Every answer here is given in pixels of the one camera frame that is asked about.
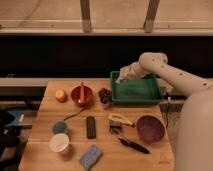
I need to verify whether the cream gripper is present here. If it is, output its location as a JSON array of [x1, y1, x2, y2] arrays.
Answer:
[[116, 63, 141, 84]]

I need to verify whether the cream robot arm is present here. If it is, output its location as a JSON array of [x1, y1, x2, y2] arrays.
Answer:
[[117, 52, 213, 171]]

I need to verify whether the green plastic tray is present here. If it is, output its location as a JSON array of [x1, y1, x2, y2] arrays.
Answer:
[[110, 71, 163, 105]]

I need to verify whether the bunch of dark grapes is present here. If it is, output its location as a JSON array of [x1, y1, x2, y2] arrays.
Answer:
[[98, 88, 112, 106]]

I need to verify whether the red spoon in bowl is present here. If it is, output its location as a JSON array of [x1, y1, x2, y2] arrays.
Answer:
[[78, 82, 85, 104]]

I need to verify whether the red bowl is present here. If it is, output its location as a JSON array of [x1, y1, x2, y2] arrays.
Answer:
[[71, 86, 93, 107]]

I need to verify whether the banana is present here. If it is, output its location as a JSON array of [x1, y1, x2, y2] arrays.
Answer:
[[108, 114, 135, 127]]

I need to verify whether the brown twig utensil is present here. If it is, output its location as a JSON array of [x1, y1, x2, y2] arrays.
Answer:
[[63, 108, 85, 121]]

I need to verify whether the black remote control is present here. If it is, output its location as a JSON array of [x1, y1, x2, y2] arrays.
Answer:
[[86, 116, 96, 139]]

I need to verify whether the purple bowl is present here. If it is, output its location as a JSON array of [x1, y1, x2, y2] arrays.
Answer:
[[136, 115, 165, 144]]

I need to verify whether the apple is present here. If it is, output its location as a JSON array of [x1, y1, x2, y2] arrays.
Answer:
[[55, 89, 67, 103]]

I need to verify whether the blue sponge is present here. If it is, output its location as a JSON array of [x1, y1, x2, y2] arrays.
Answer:
[[79, 144, 103, 171]]

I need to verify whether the white cup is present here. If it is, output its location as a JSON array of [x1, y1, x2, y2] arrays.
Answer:
[[49, 133, 70, 155]]

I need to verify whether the black bag on floor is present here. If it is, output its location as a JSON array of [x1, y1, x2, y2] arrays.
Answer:
[[0, 110, 22, 171]]

